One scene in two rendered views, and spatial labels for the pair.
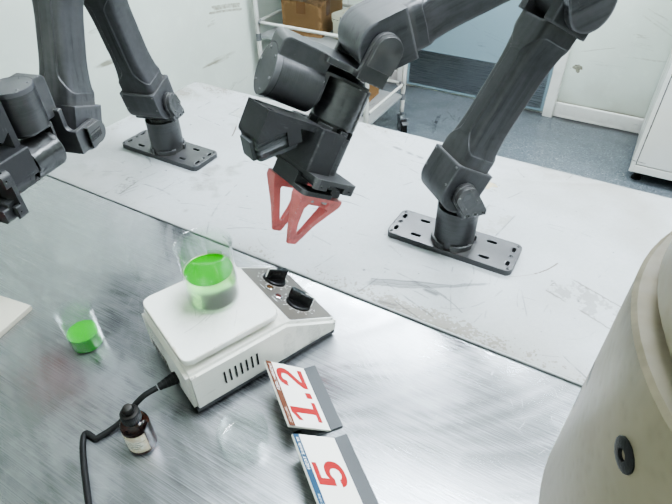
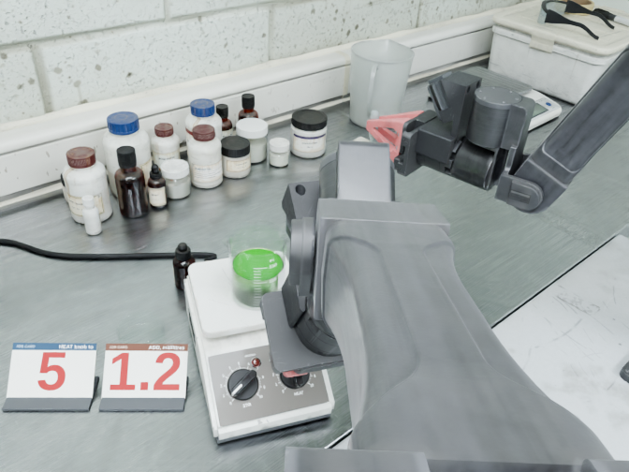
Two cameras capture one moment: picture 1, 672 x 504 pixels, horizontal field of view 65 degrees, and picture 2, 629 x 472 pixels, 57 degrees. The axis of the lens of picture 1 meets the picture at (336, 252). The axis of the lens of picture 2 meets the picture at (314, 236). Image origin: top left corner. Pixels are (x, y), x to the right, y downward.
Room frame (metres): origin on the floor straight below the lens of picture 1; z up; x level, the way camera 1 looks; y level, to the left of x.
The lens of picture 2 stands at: (0.63, -0.31, 1.44)
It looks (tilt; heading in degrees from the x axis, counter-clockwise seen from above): 36 degrees down; 106
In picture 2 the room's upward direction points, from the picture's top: 4 degrees clockwise
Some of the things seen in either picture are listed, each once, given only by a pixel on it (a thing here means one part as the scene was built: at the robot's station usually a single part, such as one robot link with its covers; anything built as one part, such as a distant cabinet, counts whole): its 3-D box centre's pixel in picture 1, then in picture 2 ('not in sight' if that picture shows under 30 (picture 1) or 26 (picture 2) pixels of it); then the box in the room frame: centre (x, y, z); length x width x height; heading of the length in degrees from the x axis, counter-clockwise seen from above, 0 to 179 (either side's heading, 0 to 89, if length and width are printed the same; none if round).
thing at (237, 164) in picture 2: not in sight; (235, 156); (0.24, 0.51, 0.93); 0.05 x 0.05 x 0.06
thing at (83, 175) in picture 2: not in sight; (86, 184); (0.09, 0.30, 0.95); 0.06 x 0.06 x 0.11
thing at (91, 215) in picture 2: not in sight; (91, 214); (0.12, 0.27, 0.93); 0.02 x 0.02 x 0.06
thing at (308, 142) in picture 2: not in sight; (308, 133); (0.33, 0.64, 0.94); 0.07 x 0.07 x 0.07
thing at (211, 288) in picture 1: (210, 273); (255, 267); (0.44, 0.14, 1.03); 0.07 x 0.06 x 0.08; 38
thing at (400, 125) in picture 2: not in sight; (398, 131); (0.52, 0.47, 1.06); 0.09 x 0.07 x 0.07; 158
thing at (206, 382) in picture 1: (234, 323); (252, 332); (0.44, 0.13, 0.94); 0.22 x 0.13 x 0.08; 127
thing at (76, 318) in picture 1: (80, 327); not in sight; (0.45, 0.32, 0.93); 0.04 x 0.04 x 0.06
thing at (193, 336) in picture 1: (209, 308); (246, 290); (0.43, 0.15, 0.98); 0.12 x 0.12 x 0.01; 37
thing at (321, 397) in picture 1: (302, 393); (144, 376); (0.35, 0.04, 0.92); 0.09 x 0.06 x 0.04; 21
